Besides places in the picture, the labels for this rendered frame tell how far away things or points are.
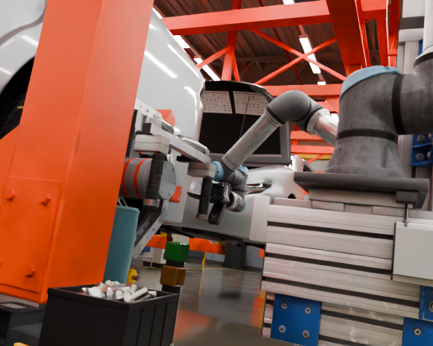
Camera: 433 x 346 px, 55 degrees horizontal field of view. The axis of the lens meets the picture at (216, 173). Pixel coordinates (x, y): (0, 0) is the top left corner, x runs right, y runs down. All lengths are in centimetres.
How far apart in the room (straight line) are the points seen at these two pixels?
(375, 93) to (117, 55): 52
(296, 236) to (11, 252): 53
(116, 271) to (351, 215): 73
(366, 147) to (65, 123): 57
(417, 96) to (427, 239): 28
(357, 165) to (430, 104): 16
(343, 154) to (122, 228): 70
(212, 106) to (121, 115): 403
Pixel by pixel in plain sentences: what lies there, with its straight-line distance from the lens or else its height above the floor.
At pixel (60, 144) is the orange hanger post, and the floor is 81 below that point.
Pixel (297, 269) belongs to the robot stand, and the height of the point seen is 64.
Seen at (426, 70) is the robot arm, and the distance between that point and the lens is 85.
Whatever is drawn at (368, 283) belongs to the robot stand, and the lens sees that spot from 79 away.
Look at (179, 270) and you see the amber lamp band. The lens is 88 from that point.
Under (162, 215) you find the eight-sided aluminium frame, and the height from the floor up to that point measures 75.
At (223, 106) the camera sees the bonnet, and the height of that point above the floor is 223.
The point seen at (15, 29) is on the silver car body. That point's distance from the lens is 147.
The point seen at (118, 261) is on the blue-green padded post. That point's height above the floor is 58.
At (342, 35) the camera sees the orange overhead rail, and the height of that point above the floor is 297.
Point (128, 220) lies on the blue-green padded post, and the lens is 127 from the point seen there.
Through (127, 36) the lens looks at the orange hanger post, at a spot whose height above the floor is 108.
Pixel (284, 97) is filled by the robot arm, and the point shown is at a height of 123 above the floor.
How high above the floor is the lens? 67
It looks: 10 degrees up
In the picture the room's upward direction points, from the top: 8 degrees clockwise
